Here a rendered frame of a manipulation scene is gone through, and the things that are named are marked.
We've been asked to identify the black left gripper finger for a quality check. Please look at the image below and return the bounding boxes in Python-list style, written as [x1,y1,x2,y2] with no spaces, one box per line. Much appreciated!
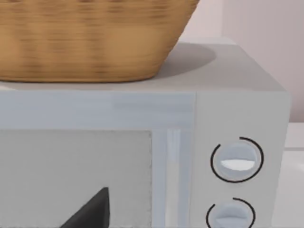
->
[59,187,110,228]

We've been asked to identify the pale microwave door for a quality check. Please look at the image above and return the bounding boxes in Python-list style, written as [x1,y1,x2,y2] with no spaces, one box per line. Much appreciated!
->
[0,92,197,228]

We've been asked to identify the pale round microwave knob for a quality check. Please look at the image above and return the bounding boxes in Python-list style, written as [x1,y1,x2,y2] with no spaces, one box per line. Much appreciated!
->
[210,203,251,228]
[216,142,258,179]

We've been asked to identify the woven wicker basket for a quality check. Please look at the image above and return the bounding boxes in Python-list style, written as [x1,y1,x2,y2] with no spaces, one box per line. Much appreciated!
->
[0,0,200,83]

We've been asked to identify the pale microwave oven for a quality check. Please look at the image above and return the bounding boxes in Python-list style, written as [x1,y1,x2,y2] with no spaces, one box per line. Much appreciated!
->
[0,42,291,228]

